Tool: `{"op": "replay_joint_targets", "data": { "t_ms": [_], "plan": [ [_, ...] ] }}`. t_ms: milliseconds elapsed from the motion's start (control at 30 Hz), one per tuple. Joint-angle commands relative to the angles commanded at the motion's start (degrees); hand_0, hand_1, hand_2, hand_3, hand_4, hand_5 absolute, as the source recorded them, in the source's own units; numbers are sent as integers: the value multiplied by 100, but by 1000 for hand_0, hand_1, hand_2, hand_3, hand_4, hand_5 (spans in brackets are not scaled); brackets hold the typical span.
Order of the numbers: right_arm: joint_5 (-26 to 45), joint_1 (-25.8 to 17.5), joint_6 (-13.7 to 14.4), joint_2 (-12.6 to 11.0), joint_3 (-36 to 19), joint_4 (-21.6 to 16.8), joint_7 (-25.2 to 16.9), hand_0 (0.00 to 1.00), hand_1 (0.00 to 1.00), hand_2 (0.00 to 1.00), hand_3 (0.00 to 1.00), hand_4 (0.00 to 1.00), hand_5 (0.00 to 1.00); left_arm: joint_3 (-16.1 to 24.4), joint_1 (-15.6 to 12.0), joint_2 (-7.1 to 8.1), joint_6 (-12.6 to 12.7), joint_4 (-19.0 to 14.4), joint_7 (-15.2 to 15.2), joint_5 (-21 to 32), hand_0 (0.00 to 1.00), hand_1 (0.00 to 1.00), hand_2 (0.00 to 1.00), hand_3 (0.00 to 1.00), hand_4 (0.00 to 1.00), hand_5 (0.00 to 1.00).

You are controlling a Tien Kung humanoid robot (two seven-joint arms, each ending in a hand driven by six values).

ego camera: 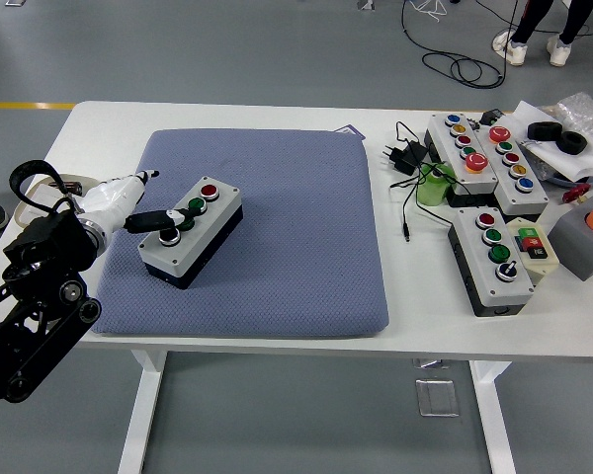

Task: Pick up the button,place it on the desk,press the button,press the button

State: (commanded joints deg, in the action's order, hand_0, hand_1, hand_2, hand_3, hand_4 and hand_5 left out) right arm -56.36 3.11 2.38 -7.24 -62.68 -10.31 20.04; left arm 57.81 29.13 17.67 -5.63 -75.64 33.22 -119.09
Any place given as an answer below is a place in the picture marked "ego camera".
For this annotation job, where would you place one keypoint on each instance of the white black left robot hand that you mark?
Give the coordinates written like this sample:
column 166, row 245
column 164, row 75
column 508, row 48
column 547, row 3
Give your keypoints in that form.
column 111, row 197

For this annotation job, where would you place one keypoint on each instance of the grey four-button control box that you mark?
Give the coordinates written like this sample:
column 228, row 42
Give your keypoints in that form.
column 212, row 217
column 504, row 291

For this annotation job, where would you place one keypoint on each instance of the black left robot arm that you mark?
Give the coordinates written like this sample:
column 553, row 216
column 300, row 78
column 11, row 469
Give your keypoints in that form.
column 44, row 242

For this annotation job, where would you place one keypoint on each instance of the grey five-button control box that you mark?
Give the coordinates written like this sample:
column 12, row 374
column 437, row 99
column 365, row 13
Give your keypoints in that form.
column 442, row 143
column 511, row 197

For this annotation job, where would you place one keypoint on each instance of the cream shallow tray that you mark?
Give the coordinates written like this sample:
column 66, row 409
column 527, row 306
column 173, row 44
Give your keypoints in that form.
column 91, row 182

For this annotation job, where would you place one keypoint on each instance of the small dark red item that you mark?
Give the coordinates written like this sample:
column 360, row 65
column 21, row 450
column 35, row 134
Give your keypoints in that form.
column 69, row 186

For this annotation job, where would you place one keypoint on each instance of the blue-grey padded mat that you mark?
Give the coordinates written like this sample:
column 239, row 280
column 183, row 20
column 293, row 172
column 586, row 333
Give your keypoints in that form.
column 286, row 222

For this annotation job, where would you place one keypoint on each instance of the white table leg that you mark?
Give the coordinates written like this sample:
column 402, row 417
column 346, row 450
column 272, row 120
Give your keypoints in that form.
column 494, row 419
column 141, row 410

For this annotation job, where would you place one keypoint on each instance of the purple-edged card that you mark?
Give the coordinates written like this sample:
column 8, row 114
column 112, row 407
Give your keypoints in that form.
column 352, row 129

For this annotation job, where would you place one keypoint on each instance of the black power adapter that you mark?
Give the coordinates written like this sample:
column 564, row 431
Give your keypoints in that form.
column 405, row 158

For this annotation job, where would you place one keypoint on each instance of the green tape roll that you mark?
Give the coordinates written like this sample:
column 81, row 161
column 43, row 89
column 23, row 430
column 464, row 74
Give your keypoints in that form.
column 430, row 190

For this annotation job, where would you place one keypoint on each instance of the silver floor socket plate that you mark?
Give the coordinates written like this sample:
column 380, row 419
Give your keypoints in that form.
column 437, row 397

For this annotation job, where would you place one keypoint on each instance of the small black device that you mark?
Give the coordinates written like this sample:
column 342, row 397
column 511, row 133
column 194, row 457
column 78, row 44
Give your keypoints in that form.
column 490, row 117

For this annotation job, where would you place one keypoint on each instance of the white paper sheet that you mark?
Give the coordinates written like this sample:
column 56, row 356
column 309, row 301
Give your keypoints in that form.
column 573, row 163

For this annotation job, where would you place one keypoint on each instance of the red valve knob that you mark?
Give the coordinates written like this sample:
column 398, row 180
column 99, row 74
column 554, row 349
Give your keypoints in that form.
column 575, row 191

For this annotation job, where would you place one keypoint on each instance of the grey block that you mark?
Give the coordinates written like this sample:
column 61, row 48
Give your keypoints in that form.
column 578, row 242

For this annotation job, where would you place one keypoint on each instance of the clear bubble wrap bag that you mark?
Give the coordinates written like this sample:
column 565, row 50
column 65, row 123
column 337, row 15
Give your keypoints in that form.
column 580, row 111

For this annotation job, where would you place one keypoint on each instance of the white wall switch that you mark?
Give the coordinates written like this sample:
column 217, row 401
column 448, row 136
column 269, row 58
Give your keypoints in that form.
column 44, row 197

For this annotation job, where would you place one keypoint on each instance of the cream three-button switch box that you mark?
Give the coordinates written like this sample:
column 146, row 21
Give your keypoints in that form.
column 533, row 247

